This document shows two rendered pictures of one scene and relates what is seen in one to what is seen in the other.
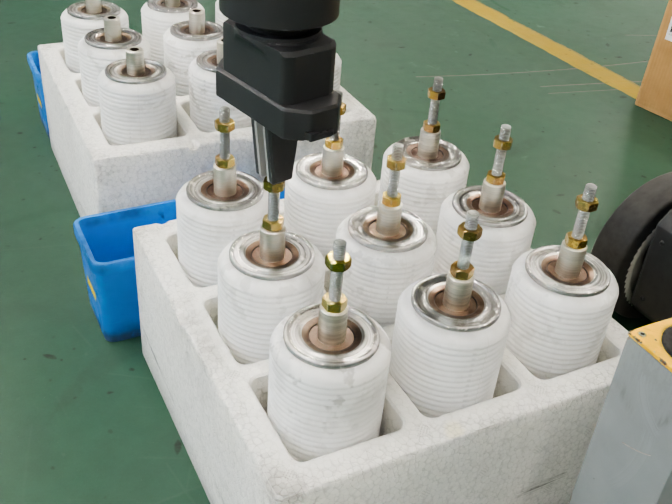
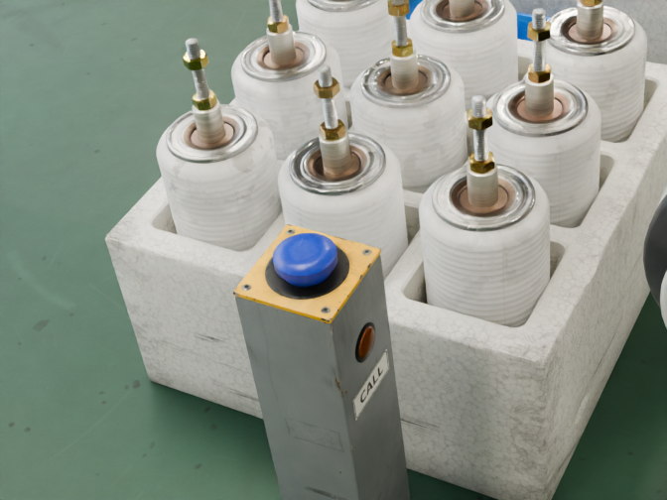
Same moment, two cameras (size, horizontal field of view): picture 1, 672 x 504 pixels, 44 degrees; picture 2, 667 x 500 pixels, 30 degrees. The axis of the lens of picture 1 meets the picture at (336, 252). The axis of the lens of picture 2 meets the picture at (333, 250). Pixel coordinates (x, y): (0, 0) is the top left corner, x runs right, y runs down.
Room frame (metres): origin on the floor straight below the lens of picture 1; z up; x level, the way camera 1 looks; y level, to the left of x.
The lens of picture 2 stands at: (0.20, -0.78, 0.84)
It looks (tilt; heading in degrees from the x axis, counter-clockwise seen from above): 41 degrees down; 63
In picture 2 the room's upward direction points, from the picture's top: 9 degrees counter-clockwise
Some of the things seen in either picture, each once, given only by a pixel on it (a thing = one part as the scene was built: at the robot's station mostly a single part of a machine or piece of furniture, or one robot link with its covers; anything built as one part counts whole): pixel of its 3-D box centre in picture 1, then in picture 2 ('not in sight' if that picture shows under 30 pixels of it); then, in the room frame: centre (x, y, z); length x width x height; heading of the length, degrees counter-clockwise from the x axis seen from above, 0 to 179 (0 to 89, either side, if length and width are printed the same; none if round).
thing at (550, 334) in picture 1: (545, 347); (487, 287); (0.61, -0.21, 0.16); 0.10 x 0.10 x 0.18
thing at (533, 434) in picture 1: (371, 357); (419, 227); (0.66, -0.05, 0.09); 0.39 x 0.39 x 0.18; 30
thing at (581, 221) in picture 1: (580, 223); (480, 141); (0.61, -0.21, 0.30); 0.01 x 0.01 x 0.08
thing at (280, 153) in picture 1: (284, 148); not in sight; (0.59, 0.05, 0.36); 0.03 x 0.02 x 0.06; 132
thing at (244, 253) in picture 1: (272, 254); (283, 57); (0.60, 0.06, 0.25); 0.08 x 0.08 x 0.01
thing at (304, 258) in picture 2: not in sight; (306, 263); (0.44, -0.26, 0.32); 0.04 x 0.04 x 0.02
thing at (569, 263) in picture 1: (570, 259); (482, 184); (0.61, -0.21, 0.26); 0.02 x 0.02 x 0.03
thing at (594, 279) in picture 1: (567, 271); (483, 197); (0.61, -0.21, 0.25); 0.08 x 0.08 x 0.01
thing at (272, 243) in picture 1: (272, 242); (281, 44); (0.60, 0.06, 0.26); 0.02 x 0.02 x 0.03
